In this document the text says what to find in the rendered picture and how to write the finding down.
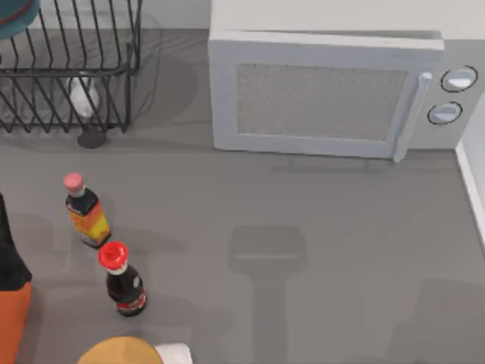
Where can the pale grey microwave oven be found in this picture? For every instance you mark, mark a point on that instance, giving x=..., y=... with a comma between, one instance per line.
x=451, y=125

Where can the microwave oven door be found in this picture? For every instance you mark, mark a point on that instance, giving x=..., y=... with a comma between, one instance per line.
x=303, y=53

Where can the teal bowl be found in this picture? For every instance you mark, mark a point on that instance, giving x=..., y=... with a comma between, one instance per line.
x=15, y=19

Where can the white box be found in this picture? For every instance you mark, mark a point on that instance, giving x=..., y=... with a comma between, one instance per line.
x=174, y=352

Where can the small microwave knob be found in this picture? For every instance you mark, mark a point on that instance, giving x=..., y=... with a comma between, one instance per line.
x=444, y=112

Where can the dark bottle with pink cap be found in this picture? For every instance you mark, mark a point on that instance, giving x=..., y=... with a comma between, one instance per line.
x=88, y=212

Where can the dark bottle with red cap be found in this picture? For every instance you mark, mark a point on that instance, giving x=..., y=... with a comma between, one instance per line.
x=125, y=284

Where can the white cabinet edge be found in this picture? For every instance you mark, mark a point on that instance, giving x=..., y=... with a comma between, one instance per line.
x=471, y=182

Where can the yellow bread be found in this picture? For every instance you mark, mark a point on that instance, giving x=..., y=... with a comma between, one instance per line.
x=117, y=350

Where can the white cup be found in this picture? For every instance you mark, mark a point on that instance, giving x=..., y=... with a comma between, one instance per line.
x=83, y=96

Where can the large microwave knob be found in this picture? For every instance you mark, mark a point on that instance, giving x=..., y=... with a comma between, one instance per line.
x=458, y=78

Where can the black and orange bottle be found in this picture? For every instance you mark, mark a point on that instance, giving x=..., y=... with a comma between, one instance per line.
x=11, y=295

